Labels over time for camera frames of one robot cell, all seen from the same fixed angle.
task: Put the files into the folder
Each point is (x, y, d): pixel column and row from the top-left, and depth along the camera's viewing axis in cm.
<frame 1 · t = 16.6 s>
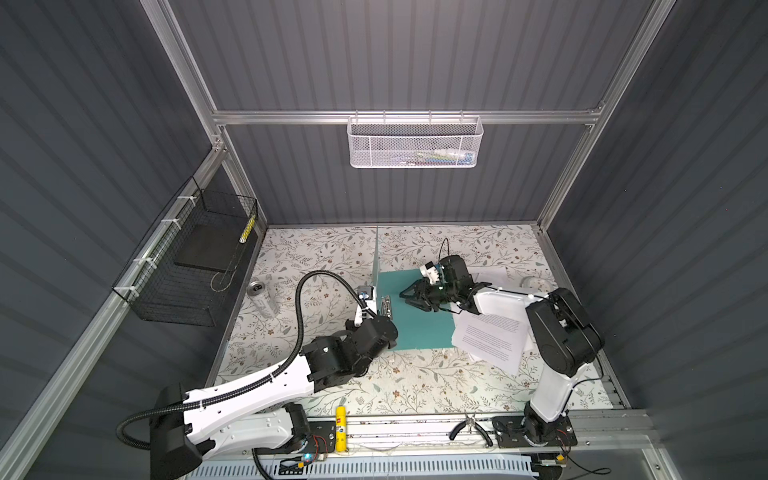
left hand: (383, 315, 74), fingers closed
right hand: (405, 300, 88), fingers open
teal paper folder: (417, 329, 92), point 2 cm above the table
printed English text sheet: (496, 340, 91), on the table
silver metal can: (263, 299, 88), point 12 cm above the table

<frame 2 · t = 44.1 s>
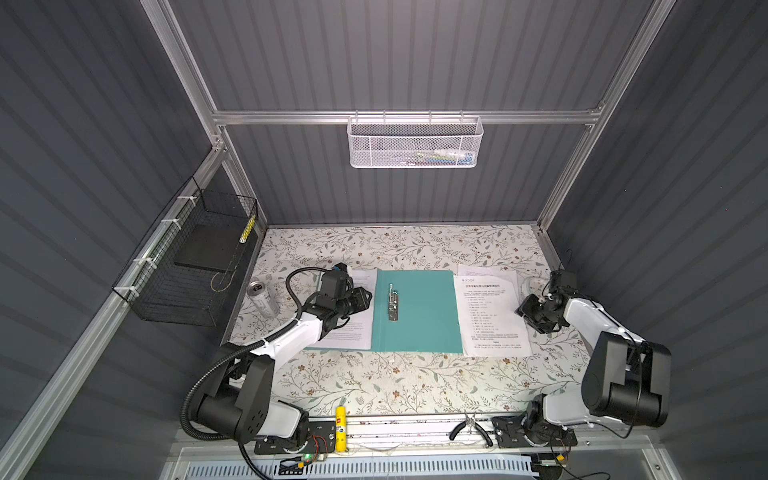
left hand: (370, 295, 89), fingers open
right hand: (527, 315, 91), fingers open
silver folder clip: (393, 304, 98), point 2 cm above the table
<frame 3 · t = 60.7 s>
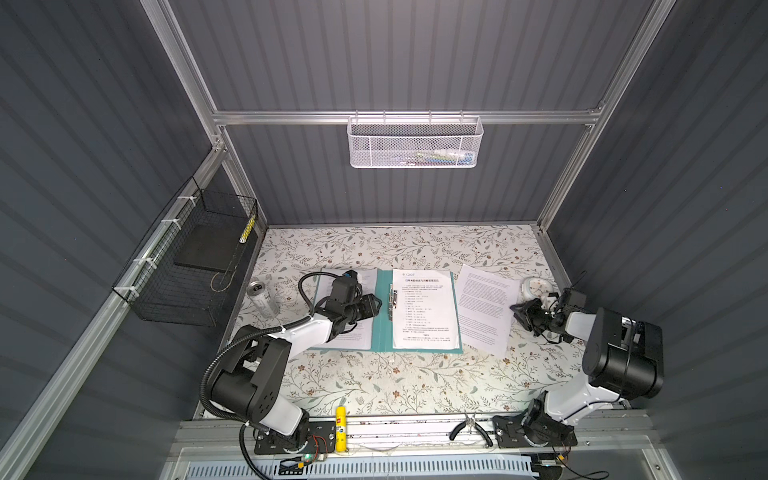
left hand: (378, 303, 92), fingers open
right hand: (518, 311, 95), fingers open
printed sheet with Chinese heading: (424, 310, 98), on the table
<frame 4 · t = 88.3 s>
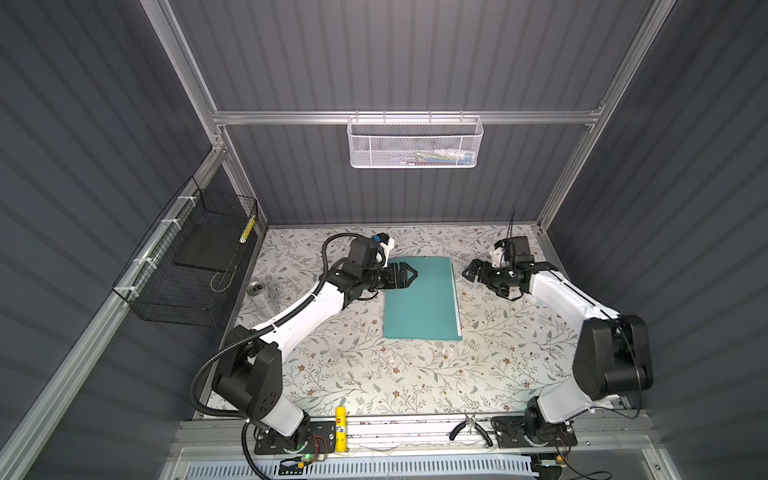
left hand: (409, 274, 82), fingers open
right hand: (478, 279, 91), fingers open
teal paper folder: (426, 310, 97), on the table
